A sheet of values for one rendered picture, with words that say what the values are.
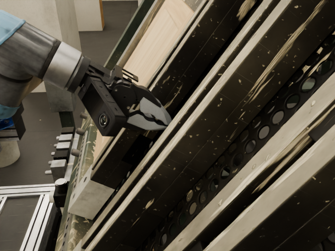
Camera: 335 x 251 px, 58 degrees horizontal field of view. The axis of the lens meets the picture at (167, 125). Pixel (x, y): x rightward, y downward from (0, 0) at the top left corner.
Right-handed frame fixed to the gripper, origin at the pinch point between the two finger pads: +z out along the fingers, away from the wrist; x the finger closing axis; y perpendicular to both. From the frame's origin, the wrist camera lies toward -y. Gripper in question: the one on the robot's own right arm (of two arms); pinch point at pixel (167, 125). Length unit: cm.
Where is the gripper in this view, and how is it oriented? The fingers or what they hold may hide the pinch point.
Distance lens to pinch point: 60.2
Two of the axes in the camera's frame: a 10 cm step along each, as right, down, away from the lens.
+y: -1.3, -5.3, 8.4
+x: -5.6, 7.4, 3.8
